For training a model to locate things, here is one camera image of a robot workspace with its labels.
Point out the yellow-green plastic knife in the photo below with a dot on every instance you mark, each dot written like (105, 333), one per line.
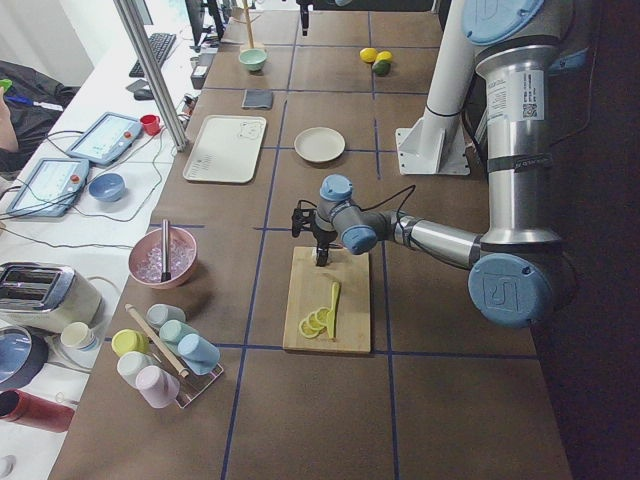
(331, 315)

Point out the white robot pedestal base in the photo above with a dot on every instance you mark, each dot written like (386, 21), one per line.
(435, 144)

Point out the wire cup rack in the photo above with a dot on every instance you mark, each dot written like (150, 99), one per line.
(191, 386)

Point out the bamboo cutting board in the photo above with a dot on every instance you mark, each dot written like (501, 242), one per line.
(310, 289)

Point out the blue teach pendant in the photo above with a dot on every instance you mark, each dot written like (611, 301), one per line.
(51, 188)
(106, 139)

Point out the light blue cup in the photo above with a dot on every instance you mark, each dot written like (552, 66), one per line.
(199, 354)

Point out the white paper cup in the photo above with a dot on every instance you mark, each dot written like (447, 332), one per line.
(79, 336)

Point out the yellow lemon lower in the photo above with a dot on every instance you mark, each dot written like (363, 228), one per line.
(385, 55)

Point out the mint cup on rack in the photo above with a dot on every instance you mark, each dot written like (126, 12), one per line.
(173, 331)

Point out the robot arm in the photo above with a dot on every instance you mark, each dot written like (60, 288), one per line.
(328, 4)
(517, 272)

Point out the black monitor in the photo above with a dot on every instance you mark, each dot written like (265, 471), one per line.
(196, 10)

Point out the yellow lemon upper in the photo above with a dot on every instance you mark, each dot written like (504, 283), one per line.
(368, 55)

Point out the white cup on rack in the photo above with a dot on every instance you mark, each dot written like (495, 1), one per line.
(131, 363)

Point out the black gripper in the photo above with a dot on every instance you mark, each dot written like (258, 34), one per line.
(322, 240)
(305, 12)

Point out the mint green bowl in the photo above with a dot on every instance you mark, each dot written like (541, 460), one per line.
(253, 59)

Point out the yellow cup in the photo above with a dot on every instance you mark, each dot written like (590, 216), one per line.
(129, 340)

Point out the white bear serving tray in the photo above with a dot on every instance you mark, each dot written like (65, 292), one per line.
(226, 149)

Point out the lemon slice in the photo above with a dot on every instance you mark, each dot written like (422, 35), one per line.
(308, 331)
(322, 315)

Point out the black box with label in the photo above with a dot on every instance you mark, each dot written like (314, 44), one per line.
(201, 67)

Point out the aluminium frame post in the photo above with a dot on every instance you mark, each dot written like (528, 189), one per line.
(134, 28)

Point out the wooden mug tree stand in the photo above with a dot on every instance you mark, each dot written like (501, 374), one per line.
(251, 43)

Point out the red mug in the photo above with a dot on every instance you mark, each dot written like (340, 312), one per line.
(150, 124)

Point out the grey-blue cup on rack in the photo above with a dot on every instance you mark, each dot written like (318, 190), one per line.
(158, 314)

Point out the cream toaster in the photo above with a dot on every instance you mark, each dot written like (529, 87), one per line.
(48, 297)

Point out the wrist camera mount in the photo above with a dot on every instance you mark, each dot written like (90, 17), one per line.
(303, 217)

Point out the black computer mouse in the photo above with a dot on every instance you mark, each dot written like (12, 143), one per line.
(143, 94)

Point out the pink cup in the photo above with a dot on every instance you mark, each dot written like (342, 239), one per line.
(157, 387)

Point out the green avocado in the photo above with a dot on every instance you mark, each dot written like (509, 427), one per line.
(381, 68)

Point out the folded grey cloth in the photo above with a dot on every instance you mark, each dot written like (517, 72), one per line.
(257, 99)

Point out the lemon slice outer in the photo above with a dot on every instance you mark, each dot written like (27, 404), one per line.
(308, 331)

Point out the black keyboard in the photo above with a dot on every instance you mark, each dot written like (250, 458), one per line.
(161, 45)

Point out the blue teach pendant near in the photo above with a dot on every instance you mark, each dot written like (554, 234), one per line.
(51, 188)

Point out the blue bowl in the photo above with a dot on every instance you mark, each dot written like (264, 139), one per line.
(108, 187)

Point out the blue teach pendant far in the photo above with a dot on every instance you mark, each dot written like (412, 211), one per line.
(106, 139)

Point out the steel black-tipped tongs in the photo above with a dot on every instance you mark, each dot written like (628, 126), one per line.
(165, 251)

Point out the beige round plate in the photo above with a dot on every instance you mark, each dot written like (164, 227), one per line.
(319, 144)

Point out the pink bowl with ice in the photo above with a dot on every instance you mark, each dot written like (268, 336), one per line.
(145, 258)

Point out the yellow lemon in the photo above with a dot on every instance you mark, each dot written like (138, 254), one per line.
(385, 55)
(368, 55)

